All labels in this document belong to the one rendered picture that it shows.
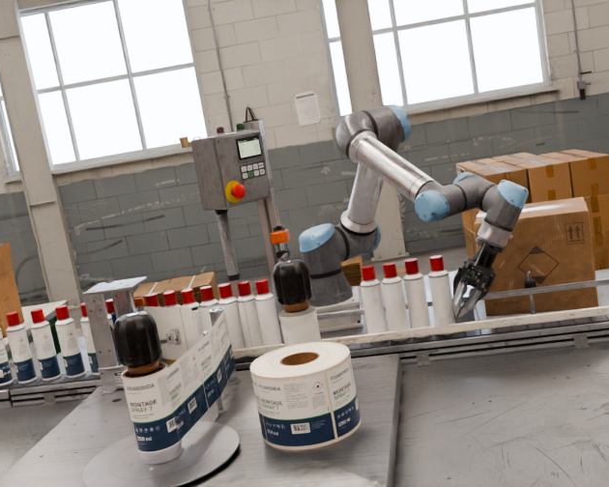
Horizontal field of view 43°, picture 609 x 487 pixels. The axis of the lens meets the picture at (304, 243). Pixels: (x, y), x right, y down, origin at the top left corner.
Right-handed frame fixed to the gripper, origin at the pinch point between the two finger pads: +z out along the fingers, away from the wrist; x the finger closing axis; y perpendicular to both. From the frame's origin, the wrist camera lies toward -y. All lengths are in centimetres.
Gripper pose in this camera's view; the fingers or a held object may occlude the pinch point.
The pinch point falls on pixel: (458, 311)
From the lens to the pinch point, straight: 204.4
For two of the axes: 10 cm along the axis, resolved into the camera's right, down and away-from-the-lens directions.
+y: -1.5, 1.9, -9.7
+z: -3.4, 9.1, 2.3
